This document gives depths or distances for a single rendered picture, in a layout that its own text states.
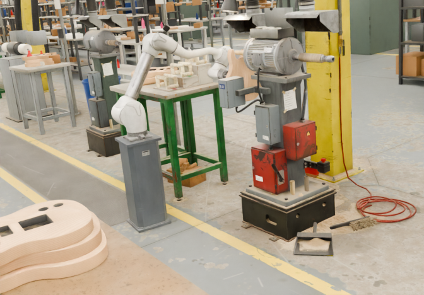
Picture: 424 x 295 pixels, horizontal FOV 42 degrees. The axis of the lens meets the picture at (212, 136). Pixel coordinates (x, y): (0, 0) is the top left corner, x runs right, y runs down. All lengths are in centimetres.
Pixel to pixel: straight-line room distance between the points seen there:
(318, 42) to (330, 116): 64
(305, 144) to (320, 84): 111
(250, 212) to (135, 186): 88
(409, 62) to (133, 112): 571
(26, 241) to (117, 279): 31
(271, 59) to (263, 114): 38
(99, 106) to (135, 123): 221
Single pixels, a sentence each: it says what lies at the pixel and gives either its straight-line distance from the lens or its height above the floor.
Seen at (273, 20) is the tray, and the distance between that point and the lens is 395.
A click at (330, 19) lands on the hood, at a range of 358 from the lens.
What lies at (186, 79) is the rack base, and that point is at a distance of 467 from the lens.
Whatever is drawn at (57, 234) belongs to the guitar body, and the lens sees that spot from 187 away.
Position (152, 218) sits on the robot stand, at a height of 8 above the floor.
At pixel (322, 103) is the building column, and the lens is 485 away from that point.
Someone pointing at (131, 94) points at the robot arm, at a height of 100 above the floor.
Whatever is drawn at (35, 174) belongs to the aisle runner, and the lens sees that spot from 603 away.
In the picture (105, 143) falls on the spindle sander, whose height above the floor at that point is 16.
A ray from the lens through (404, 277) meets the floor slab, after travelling 352.
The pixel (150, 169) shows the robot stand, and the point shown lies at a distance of 413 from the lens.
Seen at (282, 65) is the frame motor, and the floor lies 121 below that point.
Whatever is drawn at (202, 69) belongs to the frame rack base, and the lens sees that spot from 475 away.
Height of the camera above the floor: 177
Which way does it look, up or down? 16 degrees down
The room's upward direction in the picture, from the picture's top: 5 degrees counter-clockwise
